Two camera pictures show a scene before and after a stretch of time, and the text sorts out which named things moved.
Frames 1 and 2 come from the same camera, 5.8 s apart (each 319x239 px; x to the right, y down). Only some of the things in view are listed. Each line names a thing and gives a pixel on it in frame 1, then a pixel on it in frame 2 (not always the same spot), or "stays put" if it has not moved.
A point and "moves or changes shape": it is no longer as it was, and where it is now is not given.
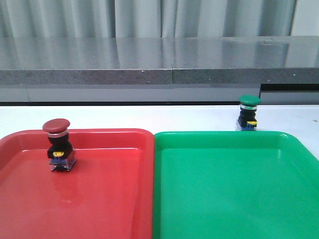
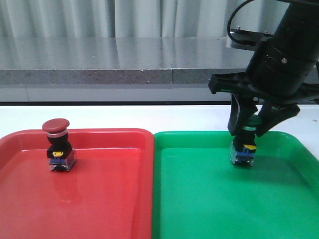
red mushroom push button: x=62 y=155 stays put
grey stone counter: x=194 y=69 stays put
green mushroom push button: x=247 y=121 moves or changes shape
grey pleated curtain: x=145 y=18 stays put
